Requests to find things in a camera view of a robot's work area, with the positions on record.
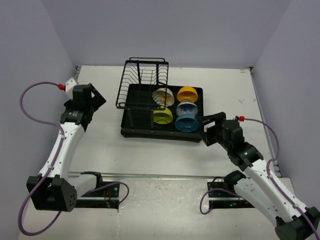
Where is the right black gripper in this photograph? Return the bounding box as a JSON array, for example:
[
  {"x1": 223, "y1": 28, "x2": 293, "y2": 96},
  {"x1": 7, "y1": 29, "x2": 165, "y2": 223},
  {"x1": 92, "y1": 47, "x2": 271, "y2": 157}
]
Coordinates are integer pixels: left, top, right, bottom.
[{"x1": 194, "y1": 112, "x2": 232, "y2": 152}]

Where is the plain blue bowl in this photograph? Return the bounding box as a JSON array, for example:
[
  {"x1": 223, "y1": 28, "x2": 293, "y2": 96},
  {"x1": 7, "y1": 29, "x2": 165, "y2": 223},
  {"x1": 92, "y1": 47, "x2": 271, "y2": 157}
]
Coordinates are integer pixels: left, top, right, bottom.
[{"x1": 175, "y1": 113, "x2": 200, "y2": 133}]

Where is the blue floral white bowl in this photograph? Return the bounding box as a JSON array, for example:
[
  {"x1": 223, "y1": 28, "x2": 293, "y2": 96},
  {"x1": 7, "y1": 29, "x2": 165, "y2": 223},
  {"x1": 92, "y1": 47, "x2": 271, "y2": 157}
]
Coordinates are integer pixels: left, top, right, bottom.
[{"x1": 175, "y1": 100, "x2": 199, "y2": 117}]

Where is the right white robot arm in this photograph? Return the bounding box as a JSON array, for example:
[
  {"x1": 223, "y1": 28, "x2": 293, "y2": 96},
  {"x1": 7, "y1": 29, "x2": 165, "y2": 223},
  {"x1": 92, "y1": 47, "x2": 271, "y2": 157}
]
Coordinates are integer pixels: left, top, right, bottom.
[{"x1": 197, "y1": 112, "x2": 320, "y2": 240}]

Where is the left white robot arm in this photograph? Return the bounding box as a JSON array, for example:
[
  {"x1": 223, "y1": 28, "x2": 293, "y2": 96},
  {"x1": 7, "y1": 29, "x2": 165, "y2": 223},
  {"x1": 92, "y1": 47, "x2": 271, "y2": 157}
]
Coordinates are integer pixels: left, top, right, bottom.
[{"x1": 26, "y1": 83, "x2": 106, "y2": 212}]

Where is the orange bowl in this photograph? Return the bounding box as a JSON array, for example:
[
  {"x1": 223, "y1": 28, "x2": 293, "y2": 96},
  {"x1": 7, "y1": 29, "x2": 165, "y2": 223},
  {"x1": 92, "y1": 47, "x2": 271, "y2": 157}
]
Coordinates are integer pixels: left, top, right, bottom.
[{"x1": 176, "y1": 86, "x2": 199, "y2": 103}]

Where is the black plastic drain tray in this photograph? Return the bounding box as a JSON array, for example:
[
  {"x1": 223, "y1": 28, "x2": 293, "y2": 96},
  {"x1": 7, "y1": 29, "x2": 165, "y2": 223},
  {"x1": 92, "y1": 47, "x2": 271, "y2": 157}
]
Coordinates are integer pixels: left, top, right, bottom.
[{"x1": 116, "y1": 83, "x2": 204, "y2": 143}]

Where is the lime green bowl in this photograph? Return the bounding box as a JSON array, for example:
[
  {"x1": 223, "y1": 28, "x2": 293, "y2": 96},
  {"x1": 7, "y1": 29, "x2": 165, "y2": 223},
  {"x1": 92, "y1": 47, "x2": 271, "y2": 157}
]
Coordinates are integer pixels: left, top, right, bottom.
[{"x1": 153, "y1": 106, "x2": 174, "y2": 125}]

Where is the yellow floral white bowl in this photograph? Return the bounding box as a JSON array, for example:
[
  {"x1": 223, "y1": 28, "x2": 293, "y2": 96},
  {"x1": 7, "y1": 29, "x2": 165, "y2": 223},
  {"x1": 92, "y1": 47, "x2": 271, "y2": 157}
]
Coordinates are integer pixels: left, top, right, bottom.
[{"x1": 152, "y1": 87, "x2": 175, "y2": 107}]

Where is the black wire dish rack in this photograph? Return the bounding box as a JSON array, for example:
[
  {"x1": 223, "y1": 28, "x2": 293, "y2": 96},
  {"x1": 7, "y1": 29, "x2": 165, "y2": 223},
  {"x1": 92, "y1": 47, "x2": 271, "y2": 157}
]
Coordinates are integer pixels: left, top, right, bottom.
[{"x1": 115, "y1": 57, "x2": 169, "y2": 130}]

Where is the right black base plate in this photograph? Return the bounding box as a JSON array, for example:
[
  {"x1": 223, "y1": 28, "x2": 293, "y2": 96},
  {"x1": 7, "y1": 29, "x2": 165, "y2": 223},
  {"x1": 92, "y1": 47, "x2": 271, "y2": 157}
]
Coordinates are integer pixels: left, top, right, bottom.
[{"x1": 207, "y1": 177, "x2": 254, "y2": 210}]

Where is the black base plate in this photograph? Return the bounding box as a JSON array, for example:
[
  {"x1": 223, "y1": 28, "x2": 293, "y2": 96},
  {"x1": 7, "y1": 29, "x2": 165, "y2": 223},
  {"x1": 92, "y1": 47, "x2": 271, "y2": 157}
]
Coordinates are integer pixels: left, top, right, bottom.
[
  {"x1": 75, "y1": 184, "x2": 120, "y2": 210},
  {"x1": 207, "y1": 177, "x2": 254, "y2": 210}
]

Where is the metal table rail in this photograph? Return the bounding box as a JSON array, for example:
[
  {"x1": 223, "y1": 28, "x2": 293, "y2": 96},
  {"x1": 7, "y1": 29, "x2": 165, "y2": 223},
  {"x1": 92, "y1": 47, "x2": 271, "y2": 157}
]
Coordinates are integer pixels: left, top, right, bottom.
[{"x1": 67, "y1": 171, "x2": 233, "y2": 180}]

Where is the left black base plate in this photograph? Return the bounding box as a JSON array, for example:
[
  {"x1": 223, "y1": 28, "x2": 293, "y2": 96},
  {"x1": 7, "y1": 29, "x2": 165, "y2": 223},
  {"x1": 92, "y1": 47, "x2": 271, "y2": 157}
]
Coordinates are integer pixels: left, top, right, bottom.
[{"x1": 75, "y1": 184, "x2": 120, "y2": 210}]

